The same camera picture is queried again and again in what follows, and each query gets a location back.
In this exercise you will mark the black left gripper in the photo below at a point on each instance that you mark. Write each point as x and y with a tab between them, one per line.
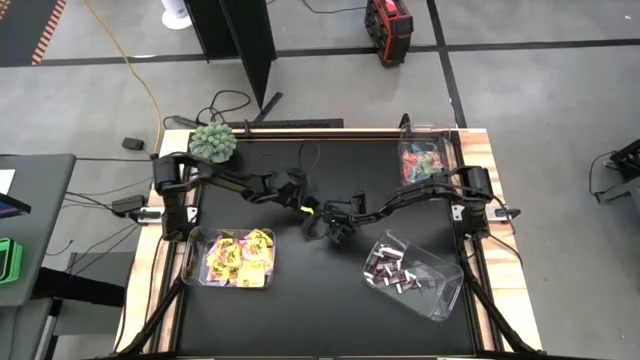
290	192

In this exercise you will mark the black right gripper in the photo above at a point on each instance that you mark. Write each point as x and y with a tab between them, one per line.
360	220

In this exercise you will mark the Hershey's milk chocolate bar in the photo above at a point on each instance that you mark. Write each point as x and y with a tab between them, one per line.
374	265

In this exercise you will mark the yellow Sour Patch candy bag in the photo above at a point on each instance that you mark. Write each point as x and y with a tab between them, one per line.
251	276
260	236
220	276
228	243
233	278
257	251
215	260
233	259
268	265

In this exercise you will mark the orange gummy candy packet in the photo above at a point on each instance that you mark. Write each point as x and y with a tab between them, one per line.
424	177

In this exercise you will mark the green gummy candy packet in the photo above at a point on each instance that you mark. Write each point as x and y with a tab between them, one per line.
426	164

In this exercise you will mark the clear plastic bin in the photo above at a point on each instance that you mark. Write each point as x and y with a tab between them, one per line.
425	131
192	260
440	295

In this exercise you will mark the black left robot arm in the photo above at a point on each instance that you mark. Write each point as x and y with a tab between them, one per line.
225	180

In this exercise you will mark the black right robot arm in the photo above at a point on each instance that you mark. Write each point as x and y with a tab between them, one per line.
430	192

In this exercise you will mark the black floor base bar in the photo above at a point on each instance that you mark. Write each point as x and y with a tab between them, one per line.
300	123

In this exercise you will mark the green artificial succulent plant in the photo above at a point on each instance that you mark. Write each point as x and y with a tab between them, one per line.
212	142

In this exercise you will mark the black partition panel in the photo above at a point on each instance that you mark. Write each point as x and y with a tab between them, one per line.
245	40

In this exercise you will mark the black power brick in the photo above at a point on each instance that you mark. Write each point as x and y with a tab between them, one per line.
127	204

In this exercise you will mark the black power adapter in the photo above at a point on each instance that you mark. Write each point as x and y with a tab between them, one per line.
133	143

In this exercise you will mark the red black tool case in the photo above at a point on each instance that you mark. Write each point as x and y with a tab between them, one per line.
387	30

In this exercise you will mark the grey side desk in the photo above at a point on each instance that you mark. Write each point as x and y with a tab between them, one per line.
35	225

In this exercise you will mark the dark tablet device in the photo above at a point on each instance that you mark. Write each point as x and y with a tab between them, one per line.
12	206

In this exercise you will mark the green plastic tray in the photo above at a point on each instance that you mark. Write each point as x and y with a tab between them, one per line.
10	262

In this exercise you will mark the white paper sheet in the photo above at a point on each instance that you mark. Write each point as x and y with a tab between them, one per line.
6	181

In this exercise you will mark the black mat orange striped edge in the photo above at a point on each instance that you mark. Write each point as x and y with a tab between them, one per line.
25	30

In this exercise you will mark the silver mounting bracket plate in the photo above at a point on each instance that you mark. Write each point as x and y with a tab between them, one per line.
459	214

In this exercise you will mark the silver arm base bracket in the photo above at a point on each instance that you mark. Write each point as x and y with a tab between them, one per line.
147	216
502	213

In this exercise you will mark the black diagonal frame strut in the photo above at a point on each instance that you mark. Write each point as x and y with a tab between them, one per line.
495	310
160	310

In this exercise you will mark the white round pedestal base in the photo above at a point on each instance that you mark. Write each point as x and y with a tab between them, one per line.
175	17

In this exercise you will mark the grey metal table frame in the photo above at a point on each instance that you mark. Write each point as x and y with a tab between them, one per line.
625	190

